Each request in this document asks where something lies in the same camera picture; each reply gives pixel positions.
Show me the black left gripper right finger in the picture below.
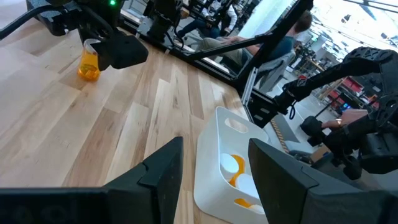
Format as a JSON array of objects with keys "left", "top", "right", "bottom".
[{"left": 248, "top": 138, "right": 386, "bottom": 224}]

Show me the black frame corner bracket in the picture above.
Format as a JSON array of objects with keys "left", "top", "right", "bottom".
[{"left": 247, "top": 90, "right": 292, "bottom": 129}]

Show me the seated person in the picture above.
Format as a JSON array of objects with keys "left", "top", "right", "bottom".
[{"left": 195, "top": 11, "right": 313, "bottom": 68}]

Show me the person's hand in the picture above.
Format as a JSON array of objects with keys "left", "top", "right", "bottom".
[{"left": 321, "top": 108, "right": 369, "bottom": 130}]

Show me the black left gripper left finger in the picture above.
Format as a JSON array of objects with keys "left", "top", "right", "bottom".
[{"left": 104, "top": 136, "right": 185, "bottom": 224}]

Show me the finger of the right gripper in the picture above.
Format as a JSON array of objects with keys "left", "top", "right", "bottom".
[{"left": 91, "top": 30, "right": 149, "bottom": 72}]

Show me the white plastic basket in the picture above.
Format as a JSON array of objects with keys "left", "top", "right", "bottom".
[{"left": 193, "top": 106, "right": 271, "bottom": 224}]

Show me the black frame post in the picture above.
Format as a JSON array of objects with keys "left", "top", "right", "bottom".
[{"left": 234, "top": 0, "right": 314, "bottom": 94}]

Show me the black cable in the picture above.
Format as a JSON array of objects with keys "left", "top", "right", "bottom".
[{"left": 0, "top": 4, "right": 68, "bottom": 41}]

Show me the cardboard box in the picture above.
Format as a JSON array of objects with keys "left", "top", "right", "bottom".
[{"left": 310, "top": 144, "right": 330, "bottom": 162}]

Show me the black diagonal frame strut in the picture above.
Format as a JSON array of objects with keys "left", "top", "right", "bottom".
[{"left": 186, "top": 33, "right": 271, "bottom": 62}]

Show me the orange pill bottle white cap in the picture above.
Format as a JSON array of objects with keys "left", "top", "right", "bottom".
[
  {"left": 233, "top": 198, "right": 266, "bottom": 215},
  {"left": 219, "top": 152, "right": 246, "bottom": 187},
  {"left": 77, "top": 39, "right": 101, "bottom": 82}
]

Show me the grey office chair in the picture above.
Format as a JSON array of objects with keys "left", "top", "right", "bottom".
[{"left": 253, "top": 51, "right": 296, "bottom": 94}]

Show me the black table frame rail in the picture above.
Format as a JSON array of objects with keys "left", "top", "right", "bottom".
[{"left": 119, "top": 9, "right": 246, "bottom": 91}]

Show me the large white pill bottle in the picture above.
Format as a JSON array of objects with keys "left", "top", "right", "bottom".
[{"left": 235, "top": 173, "right": 261, "bottom": 200}]

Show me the red storage rack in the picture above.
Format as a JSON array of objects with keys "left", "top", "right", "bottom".
[{"left": 328, "top": 76, "right": 364, "bottom": 100}]

